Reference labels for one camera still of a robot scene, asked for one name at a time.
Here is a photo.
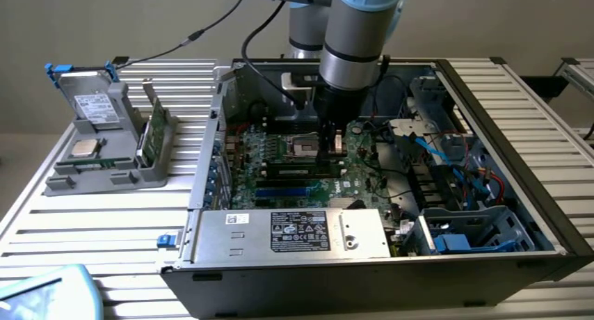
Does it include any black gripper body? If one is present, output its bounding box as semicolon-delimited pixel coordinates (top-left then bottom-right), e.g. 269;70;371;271
313;83;368;127

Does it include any black installed RAM stick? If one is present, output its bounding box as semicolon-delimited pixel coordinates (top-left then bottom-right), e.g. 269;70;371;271
264;162;336;178

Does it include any green RAM stick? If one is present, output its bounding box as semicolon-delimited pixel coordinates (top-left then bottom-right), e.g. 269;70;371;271
56;159;136;171

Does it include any CPU socket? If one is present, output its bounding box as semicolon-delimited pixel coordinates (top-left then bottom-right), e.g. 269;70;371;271
280;133;326;160

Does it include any green motherboard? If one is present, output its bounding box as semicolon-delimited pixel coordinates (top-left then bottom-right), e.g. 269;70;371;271
220;117;406;214

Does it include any black expansion slot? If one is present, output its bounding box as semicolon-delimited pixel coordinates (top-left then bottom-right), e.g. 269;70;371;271
255;177;312;189

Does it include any blue expansion slot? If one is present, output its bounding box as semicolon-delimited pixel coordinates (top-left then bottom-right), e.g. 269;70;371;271
253;186;311;198

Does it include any silver chipset heatsink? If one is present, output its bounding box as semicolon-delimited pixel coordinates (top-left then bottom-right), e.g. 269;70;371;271
327;197;368;210

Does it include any grey drive cage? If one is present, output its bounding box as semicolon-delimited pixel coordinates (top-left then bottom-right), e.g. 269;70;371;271
387;75;476;163

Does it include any silver power supply unit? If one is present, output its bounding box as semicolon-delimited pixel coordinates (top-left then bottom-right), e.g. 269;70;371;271
191;208;394;262

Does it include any green graphics card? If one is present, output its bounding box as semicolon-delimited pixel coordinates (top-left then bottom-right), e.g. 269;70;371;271
136;77;172;168

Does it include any black open PC case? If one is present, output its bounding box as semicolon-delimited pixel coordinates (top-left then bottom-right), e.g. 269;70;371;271
159;56;594;319

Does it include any grey disk bay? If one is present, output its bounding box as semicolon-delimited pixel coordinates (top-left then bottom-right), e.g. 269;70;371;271
402;205;543;257

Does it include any blue case latch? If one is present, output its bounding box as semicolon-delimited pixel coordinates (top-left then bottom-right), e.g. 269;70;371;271
156;232;181;248

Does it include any grey parts rack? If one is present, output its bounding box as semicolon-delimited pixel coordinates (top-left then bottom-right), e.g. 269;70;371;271
43;81;180;198

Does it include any silver hard disk drive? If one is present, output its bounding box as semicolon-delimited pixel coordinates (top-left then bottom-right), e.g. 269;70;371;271
59;70;123;125

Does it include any slatted metal side table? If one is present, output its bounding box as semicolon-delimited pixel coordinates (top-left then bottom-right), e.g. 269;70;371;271
554;56;594;140

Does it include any silver CPU chip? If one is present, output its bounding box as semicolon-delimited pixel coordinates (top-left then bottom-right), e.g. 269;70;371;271
65;138;101;159

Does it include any blue disk caddy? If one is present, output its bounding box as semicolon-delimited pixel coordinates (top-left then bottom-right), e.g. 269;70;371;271
43;59;123;93

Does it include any blue grey teach pendant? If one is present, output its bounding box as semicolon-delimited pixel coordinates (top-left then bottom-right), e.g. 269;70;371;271
0;263;105;320

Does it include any blue flat wire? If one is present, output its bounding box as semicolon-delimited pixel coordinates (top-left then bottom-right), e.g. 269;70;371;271
406;132;448;166

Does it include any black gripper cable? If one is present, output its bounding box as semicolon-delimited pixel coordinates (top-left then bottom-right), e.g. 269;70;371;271
240;0;308;110

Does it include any black cable with connector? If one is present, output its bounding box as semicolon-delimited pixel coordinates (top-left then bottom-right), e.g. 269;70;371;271
113;0;248;70

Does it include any red wire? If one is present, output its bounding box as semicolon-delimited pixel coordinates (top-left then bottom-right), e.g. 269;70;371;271
484;169;507;200

